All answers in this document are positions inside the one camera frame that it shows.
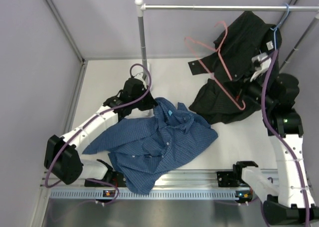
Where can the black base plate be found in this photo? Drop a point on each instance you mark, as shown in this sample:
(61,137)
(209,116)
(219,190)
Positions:
(226,179)
(118,180)

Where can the black striped shirt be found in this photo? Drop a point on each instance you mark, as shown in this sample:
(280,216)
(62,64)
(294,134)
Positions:
(219,99)

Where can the blue wire hanger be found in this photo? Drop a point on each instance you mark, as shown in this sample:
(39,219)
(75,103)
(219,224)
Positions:
(272,39)

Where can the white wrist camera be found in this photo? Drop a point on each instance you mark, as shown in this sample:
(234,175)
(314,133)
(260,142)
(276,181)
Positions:
(141,76)
(261,64)

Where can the blue plaid shirt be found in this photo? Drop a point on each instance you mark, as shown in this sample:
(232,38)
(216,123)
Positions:
(144,149)

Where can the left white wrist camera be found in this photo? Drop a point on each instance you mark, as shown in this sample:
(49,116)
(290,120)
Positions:
(141,76)

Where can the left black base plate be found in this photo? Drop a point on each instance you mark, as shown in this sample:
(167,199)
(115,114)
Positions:
(118,180)

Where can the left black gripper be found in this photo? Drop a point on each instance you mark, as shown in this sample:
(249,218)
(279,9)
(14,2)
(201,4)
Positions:
(151,103)

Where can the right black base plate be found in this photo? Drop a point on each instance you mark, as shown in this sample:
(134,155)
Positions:
(226,179)

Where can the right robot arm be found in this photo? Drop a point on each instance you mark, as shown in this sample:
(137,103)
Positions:
(291,201)

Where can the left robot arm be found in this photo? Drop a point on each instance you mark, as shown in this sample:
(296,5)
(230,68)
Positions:
(63,154)

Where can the aluminium mounting rail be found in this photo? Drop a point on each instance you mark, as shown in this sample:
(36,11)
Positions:
(178,179)

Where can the silver clothes rack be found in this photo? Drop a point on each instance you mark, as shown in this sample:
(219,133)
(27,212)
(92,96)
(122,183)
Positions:
(141,7)

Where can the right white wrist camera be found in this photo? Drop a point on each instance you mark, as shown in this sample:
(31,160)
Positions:
(261,64)

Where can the slotted cable duct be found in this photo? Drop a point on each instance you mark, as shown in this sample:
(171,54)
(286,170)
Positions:
(125,194)

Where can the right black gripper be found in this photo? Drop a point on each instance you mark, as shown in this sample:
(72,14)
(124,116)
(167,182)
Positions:
(246,85)

